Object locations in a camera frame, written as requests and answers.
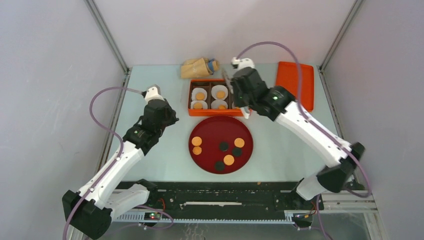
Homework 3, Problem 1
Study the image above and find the round tan cookie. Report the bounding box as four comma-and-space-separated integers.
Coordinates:
218, 104, 228, 110
215, 90, 227, 100
234, 137, 245, 148
223, 154, 235, 166
192, 101, 203, 110
195, 92, 206, 101
191, 136, 203, 147

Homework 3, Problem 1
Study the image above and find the orange cookie box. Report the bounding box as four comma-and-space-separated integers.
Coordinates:
187, 78, 243, 117

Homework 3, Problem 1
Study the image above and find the dark red round plate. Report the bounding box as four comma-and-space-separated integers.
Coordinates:
188, 115, 254, 175

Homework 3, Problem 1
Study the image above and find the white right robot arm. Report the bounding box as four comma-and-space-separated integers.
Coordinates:
222, 67, 365, 209

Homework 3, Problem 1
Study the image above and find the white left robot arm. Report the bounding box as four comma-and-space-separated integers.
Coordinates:
62, 99, 179, 240

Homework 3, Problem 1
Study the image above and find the white paper cupcake liner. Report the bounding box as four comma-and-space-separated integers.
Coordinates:
211, 85, 228, 100
190, 100, 208, 110
211, 99, 228, 110
191, 87, 208, 101

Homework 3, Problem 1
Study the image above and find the orange box lid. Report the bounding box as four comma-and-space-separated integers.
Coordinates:
275, 61, 315, 112

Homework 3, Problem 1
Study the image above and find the beige cloth bag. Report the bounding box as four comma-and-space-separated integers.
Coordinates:
180, 57, 220, 79

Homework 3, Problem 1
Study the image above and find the dark chocolate round cookie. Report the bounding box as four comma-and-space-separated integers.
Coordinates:
219, 141, 229, 152
214, 161, 226, 172
231, 147, 243, 157

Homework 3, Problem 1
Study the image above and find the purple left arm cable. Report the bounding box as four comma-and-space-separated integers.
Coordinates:
61, 86, 147, 240

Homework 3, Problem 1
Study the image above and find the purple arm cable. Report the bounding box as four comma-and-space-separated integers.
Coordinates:
235, 41, 373, 240
61, 86, 147, 240

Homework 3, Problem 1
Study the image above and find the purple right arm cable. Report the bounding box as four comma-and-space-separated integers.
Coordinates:
235, 41, 373, 240

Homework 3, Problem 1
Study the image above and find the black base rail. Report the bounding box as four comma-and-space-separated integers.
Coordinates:
126, 180, 325, 221

